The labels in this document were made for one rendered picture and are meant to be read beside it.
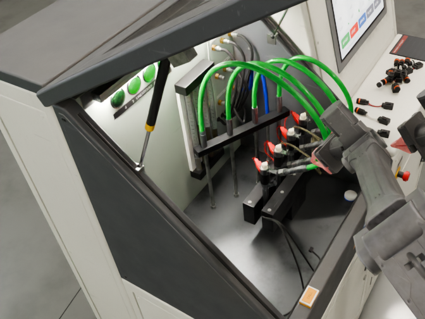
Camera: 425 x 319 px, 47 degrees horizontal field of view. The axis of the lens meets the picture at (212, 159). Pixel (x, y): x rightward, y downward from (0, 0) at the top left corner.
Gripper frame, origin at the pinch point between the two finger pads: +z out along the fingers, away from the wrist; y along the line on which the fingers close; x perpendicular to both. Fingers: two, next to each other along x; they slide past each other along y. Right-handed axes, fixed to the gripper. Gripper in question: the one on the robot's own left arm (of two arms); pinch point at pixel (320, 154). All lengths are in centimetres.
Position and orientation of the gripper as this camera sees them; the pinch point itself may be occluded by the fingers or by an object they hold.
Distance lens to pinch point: 122.9
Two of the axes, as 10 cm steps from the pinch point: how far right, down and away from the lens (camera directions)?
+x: 6.7, 7.3, 1.0
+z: -2.9, 1.4, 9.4
